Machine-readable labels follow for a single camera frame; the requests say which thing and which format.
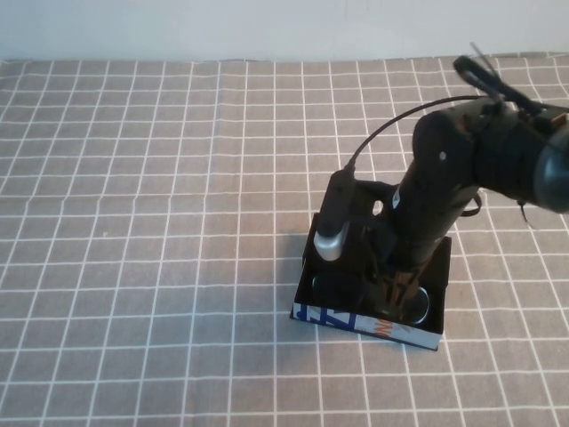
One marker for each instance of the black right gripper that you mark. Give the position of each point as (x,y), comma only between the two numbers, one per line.
(427,213)

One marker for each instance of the black printed glasses case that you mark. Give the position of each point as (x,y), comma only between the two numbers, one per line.
(438,284)

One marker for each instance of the black frame glasses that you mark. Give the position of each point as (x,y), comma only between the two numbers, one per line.
(331,291)

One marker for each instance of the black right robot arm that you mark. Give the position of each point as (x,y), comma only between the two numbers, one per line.
(502,155)

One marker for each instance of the grey white-grid tablecloth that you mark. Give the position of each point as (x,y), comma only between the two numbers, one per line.
(133,222)

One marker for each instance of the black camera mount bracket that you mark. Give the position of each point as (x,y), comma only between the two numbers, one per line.
(369,209)

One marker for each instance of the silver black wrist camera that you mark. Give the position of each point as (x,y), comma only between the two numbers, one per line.
(333,213)

